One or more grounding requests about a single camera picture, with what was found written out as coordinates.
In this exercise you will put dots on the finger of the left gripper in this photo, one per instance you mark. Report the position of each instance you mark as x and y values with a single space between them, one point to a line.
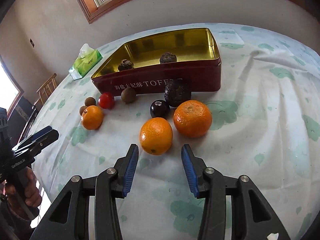
32 138
32 150

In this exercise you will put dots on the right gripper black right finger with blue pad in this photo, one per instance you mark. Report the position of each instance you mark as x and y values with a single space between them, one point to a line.
252 215

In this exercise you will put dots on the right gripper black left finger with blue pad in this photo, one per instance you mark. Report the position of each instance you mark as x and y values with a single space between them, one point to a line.
68 215

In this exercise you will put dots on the small brown longan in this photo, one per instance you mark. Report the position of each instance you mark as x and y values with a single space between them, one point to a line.
81 110

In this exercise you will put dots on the small orange mandarin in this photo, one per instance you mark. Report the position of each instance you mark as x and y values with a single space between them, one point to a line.
92 118

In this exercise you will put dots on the red cherry tomato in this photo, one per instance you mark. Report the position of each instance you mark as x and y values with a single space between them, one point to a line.
106 101

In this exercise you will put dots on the large orange tangerine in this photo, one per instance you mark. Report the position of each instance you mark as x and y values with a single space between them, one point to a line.
192 119

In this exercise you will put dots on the dark brown chestnut fruit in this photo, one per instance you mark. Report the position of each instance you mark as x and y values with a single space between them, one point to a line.
125 65

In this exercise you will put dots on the medium orange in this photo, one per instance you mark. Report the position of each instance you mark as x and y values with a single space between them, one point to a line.
156 136

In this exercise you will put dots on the dark purple plum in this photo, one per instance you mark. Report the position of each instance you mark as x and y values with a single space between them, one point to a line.
159 109

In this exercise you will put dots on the dark wrinkled passion fruit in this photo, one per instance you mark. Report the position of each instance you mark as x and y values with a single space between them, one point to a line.
177 91

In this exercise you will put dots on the dark brown water chestnut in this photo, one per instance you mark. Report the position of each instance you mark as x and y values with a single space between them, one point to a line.
167 58

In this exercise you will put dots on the person's left hand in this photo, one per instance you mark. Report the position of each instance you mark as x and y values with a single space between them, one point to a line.
31 192

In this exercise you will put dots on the wooden chair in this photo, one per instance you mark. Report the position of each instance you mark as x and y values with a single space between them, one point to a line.
46 90

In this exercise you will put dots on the cloud pattern tablecloth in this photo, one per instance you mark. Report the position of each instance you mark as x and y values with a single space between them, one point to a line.
265 125

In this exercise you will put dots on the green tissue pack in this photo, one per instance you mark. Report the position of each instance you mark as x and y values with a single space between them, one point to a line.
86 60

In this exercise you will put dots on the red gold toffee tin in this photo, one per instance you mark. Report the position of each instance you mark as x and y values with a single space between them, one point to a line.
198 61

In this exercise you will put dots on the wall switch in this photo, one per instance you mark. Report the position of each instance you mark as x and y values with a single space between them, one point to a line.
32 43

